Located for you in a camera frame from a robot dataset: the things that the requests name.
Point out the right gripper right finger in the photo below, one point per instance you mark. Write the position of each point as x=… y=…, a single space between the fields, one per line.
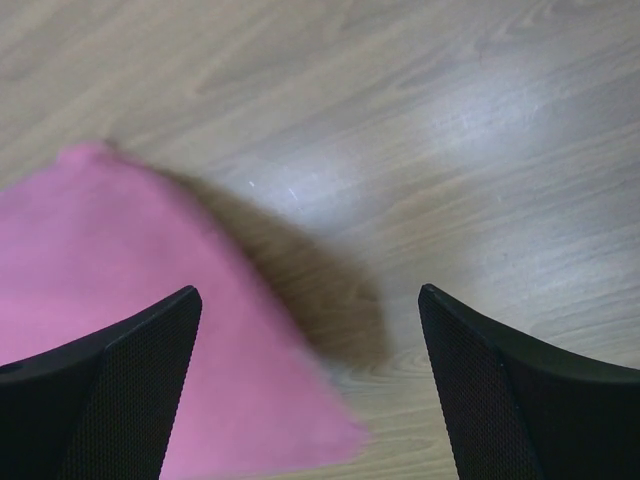
x=516 y=407

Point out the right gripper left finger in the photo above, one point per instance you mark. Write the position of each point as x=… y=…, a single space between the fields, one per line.
x=102 y=406

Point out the pink t-shirt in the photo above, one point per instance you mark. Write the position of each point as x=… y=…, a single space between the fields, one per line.
x=95 y=238

